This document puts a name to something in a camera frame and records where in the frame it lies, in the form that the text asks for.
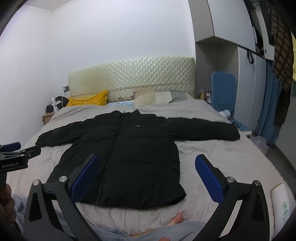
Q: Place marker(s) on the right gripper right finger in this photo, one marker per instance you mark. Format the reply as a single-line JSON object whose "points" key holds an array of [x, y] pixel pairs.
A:
{"points": [[252, 220]]}

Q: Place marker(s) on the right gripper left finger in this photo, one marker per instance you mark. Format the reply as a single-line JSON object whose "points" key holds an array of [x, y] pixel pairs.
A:
{"points": [[41, 221]]}

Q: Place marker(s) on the black puffer jacket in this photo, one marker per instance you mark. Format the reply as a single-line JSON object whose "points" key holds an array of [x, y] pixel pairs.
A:
{"points": [[139, 164]]}

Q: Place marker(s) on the person's left hand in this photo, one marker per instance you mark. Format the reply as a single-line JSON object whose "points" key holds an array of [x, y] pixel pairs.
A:
{"points": [[8, 213]]}

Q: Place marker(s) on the white tissue pack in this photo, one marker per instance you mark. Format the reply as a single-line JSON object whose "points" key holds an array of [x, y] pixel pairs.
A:
{"points": [[281, 207]]}

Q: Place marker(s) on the cardboard box nightstand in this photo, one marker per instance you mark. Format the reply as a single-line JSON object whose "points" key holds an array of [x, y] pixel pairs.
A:
{"points": [[47, 117]]}

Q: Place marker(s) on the grey bed blanket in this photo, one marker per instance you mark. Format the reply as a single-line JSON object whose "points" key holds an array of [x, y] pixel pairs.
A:
{"points": [[241, 159]]}

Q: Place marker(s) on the person's bare foot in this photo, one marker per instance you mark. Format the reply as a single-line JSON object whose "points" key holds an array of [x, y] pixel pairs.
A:
{"points": [[179, 218]]}

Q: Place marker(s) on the white spray bottle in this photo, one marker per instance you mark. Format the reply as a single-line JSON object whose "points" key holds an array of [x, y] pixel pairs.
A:
{"points": [[54, 104]]}

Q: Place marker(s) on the yellow pillow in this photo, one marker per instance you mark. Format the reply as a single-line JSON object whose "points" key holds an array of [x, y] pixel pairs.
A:
{"points": [[99, 99]]}

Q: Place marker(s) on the blue curtain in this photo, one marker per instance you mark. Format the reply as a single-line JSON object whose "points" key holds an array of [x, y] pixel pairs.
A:
{"points": [[265, 127]]}

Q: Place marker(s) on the cream quilted headboard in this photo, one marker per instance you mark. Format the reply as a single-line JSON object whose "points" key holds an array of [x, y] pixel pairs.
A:
{"points": [[123, 78]]}

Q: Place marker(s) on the beige patchwork pillow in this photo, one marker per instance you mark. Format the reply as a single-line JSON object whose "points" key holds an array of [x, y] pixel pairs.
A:
{"points": [[145, 97]]}

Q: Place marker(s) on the houndstooth hanging coat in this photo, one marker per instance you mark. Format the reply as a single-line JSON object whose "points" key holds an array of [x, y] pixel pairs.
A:
{"points": [[283, 62]]}

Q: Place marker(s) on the wall power socket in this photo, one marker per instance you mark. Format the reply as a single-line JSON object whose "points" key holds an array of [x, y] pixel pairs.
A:
{"points": [[66, 88]]}

